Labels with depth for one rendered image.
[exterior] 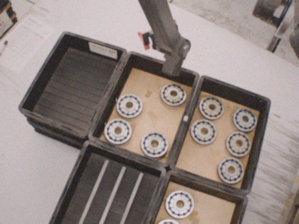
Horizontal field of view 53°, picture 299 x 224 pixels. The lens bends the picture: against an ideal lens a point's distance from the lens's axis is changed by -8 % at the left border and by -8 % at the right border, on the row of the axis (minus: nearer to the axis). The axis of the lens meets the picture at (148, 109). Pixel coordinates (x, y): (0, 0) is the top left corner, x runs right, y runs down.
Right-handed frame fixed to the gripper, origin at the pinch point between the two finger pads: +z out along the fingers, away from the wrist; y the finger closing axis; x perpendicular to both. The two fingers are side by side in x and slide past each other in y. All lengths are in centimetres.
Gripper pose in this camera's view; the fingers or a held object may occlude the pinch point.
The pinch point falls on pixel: (150, 29)
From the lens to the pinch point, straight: 117.7
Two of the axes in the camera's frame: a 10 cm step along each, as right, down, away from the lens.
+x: -1.8, -7.4, -6.5
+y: 8.3, -4.7, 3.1
